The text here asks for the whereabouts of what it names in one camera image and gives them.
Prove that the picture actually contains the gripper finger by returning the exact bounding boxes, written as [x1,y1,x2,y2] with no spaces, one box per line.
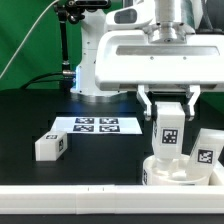
[136,85,157,121]
[183,85,201,121]

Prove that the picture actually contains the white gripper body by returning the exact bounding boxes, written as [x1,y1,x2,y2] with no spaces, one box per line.
[95,30,224,91]

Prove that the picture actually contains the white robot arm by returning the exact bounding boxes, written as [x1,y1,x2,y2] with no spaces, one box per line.
[71,0,224,119]

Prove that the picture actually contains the white marker sheet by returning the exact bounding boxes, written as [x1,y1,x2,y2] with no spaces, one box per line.
[51,117,142,135]

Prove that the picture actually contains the white L-shaped fence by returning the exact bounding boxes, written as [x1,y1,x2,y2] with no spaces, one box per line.
[0,159,224,215]

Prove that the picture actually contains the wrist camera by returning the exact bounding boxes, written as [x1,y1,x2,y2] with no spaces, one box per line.
[105,1,155,31]

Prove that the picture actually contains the black camera stand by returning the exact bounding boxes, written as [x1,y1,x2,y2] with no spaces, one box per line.
[54,0,85,92]

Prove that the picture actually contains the white cable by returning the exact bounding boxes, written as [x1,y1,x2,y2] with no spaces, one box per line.
[0,0,61,80]

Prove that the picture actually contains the black cables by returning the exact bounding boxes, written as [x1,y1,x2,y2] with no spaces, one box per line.
[19,71,76,90]

